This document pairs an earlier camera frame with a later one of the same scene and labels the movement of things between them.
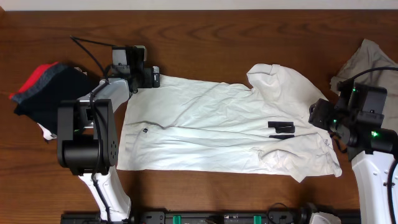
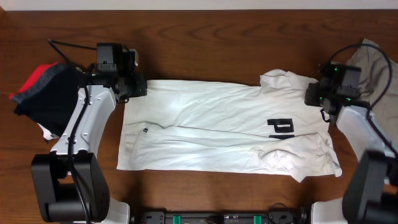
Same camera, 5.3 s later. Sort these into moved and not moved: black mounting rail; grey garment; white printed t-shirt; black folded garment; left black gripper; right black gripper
Moved: left black gripper; right black gripper
Not moved: white printed t-shirt; black mounting rail; black folded garment; grey garment
